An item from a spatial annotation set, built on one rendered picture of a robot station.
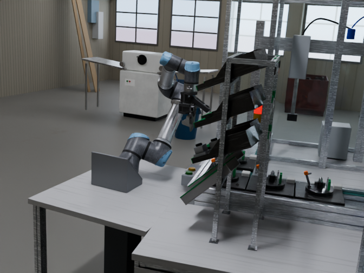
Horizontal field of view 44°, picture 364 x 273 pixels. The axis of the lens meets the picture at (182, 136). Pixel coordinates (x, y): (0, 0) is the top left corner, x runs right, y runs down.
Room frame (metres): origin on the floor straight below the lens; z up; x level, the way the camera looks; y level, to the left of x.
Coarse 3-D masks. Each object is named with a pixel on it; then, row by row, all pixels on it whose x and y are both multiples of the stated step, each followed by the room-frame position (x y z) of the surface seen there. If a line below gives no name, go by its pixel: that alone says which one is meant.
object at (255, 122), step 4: (252, 120) 2.06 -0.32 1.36; (256, 120) 2.02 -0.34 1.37; (240, 124) 2.08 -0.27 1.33; (244, 124) 2.07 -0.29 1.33; (248, 124) 1.94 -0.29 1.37; (252, 124) 1.96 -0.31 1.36; (256, 124) 2.00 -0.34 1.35; (232, 128) 1.96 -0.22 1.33; (236, 128) 1.96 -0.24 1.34; (240, 128) 1.95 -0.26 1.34; (256, 128) 1.98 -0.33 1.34; (260, 128) 2.03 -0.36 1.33; (228, 132) 1.97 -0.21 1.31; (260, 132) 2.01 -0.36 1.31; (208, 144) 2.13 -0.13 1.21; (208, 148) 2.01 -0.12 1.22
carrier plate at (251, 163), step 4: (248, 160) 2.67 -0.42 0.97; (252, 160) 2.68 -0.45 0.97; (216, 164) 2.56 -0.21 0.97; (240, 164) 2.58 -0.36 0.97; (244, 164) 2.59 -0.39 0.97; (248, 164) 2.59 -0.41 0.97; (252, 164) 2.60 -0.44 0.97; (236, 168) 2.53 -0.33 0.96; (240, 168) 2.52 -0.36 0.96; (244, 168) 2.52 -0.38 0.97; (248, 168) 2.51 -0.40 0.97; (252, 168) 2.52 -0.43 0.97
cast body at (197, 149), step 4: (196, 144) 1.91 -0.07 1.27; (200, 144) 1.90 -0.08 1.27; (204, 144) 1.91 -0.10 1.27; (196, 148) 1.90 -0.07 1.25; (200, 148) 1.89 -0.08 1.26; (204, 148) 1.89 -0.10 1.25; (196, 152) 1.90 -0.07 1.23; (200, 152) 1.89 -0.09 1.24; (204, 152) 1.88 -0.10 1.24; (208, 152) 1.89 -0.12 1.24; (196, 156) 1.90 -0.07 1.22
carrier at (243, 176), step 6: (234, 174) 2.29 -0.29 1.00; (240, 174) 2.40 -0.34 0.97; (246, 174) 2.37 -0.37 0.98; (234, 180) 2.26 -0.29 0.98; (240, 180) 2.30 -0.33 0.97; (246, 180) 2.30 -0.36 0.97; (222, 186) 2.21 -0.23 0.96; (234, 186) 2.20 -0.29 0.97; (240, 186) 2.21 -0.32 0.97; (246, 186) 2.26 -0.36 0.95
